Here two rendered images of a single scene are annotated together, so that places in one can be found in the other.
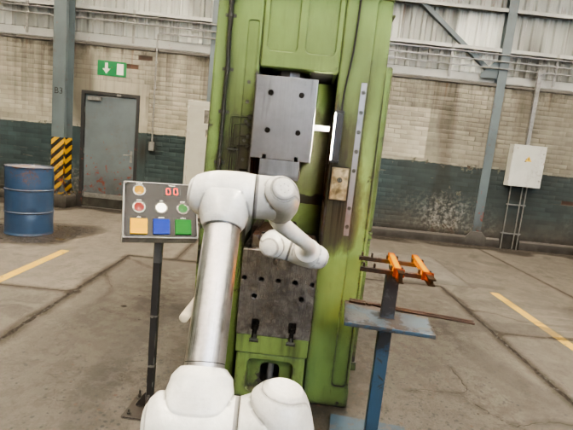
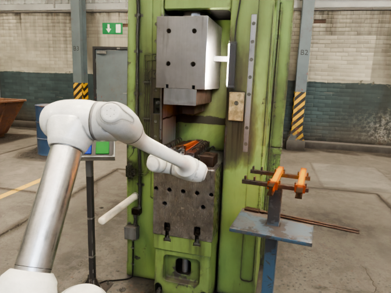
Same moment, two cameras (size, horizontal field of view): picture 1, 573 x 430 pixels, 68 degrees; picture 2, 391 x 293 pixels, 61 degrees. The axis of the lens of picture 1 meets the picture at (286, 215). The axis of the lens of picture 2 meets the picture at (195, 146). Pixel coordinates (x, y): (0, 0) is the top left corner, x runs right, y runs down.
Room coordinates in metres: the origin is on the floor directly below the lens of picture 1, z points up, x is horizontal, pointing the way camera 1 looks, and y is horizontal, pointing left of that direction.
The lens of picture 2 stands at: (0.24, -0.47, 1.42)
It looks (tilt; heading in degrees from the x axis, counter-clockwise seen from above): 11 degrees down; 13
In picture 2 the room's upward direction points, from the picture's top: 2 degrees clockwise
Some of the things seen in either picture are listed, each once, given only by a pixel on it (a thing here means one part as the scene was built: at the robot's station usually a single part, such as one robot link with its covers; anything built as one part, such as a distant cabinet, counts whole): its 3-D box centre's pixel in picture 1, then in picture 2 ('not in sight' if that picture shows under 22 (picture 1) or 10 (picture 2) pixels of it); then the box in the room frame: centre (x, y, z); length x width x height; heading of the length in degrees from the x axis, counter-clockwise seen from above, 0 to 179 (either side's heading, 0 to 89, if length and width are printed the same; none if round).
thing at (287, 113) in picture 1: (293, 123); (197, 56); (2.34, 0.01, 1.56); 0.42 x 0.39 x 0.40; 178
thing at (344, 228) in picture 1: (344, 202); (249, 122); (2.48, -0.33, 1.15); 0.44 x 0.26 x 2.30; 178
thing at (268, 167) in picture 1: (280, 168); (189, 95); (2.35, 0.05, 1.32); 0.42 x 0.20 x 0.10; 178
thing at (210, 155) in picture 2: not in sight; (209, 159); (2.19, -0.12, 0.95); 0.12 x 0.08 x 0.06; 178
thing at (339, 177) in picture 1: (338, 183); (236, 106); (2.26, -0.26, 1.27); 0.09 x 0.02 x 0.17; 88
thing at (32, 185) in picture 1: (29, 199); (53, 129); (5.58, 3.41, 0.44); 0.59 x 0.59 x 0.88
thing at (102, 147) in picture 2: (182, 227); (102, 147); (2.00, 0.48, 1.01); 0.07 x 0.05 x 0.07; 113
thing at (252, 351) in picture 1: (272, 354); (192, 251); (2.35, 0.00, 0.23); 0.55 x 0.37 x 0.47; 178
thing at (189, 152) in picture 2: (274, 232); (187, 150); (2.35, 0.05, 0.96); 0.42 x 0.20 x 0.09; 178
